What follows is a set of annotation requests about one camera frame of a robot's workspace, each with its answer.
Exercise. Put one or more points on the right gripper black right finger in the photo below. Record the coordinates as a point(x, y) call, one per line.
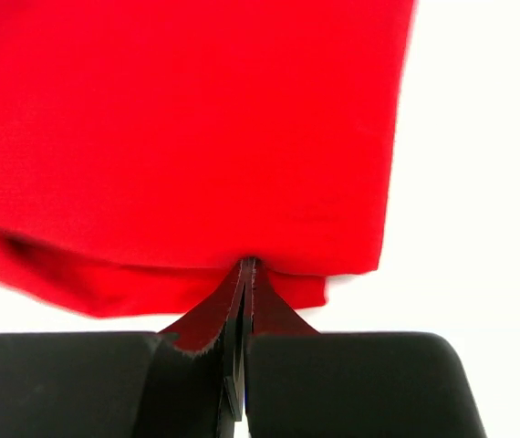
point(300, 382)

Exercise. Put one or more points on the red trousers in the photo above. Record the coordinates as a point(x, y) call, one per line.
point(147, 146)

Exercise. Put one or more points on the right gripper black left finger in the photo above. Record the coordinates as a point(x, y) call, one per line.
point(184, 381)

